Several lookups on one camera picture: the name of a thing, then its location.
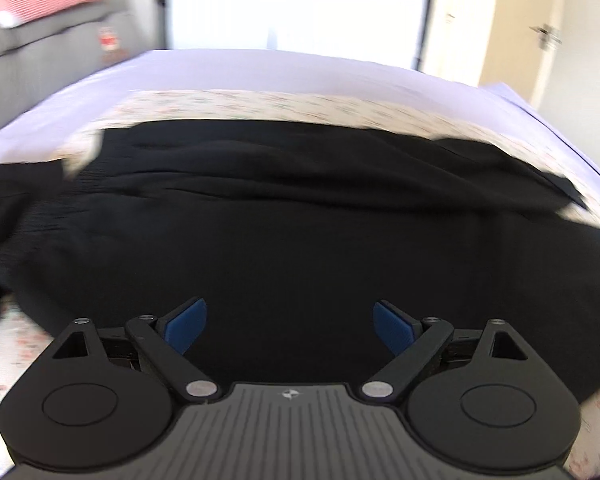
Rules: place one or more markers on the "grey sofa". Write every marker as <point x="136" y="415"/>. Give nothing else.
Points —
<point x="39" y="58"/>

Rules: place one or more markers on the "white and teal wardrobe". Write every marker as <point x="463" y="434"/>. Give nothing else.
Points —
<point x="388" y="32"/>

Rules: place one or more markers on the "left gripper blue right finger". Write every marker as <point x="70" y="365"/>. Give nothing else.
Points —
<point x="397" y="330"/>

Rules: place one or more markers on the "cream door with handle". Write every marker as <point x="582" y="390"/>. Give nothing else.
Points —
<point x="524" y="38"/>

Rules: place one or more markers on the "floral beige sheet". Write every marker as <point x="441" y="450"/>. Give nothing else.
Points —
<point x="300" y="105"/>

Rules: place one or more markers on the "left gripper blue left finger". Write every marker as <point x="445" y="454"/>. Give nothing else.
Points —
<point x="181" y="327"/>

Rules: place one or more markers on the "black pants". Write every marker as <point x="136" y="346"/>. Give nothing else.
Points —
<point x="290" y="233"/>

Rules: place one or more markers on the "purple bed blanket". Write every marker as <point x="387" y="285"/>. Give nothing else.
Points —
<point x="274" y="71"/>

